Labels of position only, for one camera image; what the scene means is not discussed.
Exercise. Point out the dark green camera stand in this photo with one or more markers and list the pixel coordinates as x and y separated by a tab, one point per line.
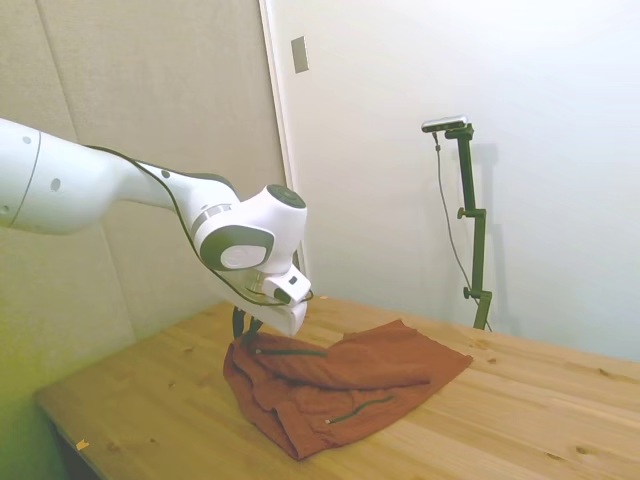
470	190

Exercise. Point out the small orange paper scrap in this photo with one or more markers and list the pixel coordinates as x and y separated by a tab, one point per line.
81	443

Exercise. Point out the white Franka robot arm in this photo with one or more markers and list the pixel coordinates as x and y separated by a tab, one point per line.
75	190

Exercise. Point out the silver camera on stand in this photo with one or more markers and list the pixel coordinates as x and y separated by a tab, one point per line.
445	123

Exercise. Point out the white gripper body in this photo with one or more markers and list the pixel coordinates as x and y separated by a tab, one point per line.
285	317

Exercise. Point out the grey wall switch plate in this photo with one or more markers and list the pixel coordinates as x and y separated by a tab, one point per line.
300	55

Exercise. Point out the white door trim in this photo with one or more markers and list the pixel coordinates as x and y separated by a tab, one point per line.
282	125

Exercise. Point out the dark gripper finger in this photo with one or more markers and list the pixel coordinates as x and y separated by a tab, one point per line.
255	326
240	325

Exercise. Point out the rust orange shorts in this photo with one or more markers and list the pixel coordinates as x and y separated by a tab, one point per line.
350	370

